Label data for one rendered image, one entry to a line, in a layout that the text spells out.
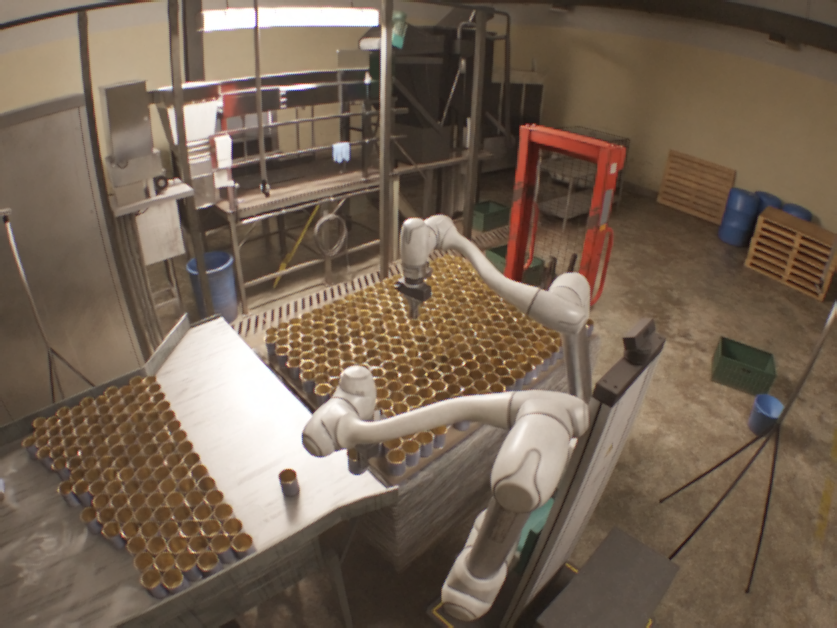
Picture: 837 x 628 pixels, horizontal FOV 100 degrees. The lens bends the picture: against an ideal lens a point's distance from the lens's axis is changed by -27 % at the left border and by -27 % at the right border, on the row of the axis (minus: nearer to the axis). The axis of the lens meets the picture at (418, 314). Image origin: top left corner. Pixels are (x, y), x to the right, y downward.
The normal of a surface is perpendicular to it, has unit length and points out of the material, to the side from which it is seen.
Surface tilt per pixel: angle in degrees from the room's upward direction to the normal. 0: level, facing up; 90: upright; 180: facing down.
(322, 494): 0
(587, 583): 0
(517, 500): 84
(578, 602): 0
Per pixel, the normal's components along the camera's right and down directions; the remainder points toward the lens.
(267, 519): 0.04, -0.85
